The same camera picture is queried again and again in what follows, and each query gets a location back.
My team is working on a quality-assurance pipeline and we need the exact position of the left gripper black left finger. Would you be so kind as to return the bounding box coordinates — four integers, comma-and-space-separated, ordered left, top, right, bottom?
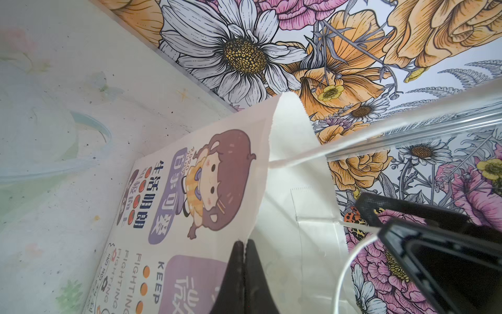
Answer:
210, 241, 244, 314

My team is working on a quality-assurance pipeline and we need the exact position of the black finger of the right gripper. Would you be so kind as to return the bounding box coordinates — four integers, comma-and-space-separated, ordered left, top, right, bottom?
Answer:
355, 193, 501, 243
378, 219, 501, 313

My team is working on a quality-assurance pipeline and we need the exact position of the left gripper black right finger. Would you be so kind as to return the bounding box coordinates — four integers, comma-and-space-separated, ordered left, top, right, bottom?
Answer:
244, 239, 279, 314

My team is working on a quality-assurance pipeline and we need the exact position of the white printed paper bag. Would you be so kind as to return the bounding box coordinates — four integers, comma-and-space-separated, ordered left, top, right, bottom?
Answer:
81, 92, 502, 314

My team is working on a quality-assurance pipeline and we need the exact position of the right aluminium corner post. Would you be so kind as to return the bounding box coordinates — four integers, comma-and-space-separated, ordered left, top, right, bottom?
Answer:
326, 107, 501, 162

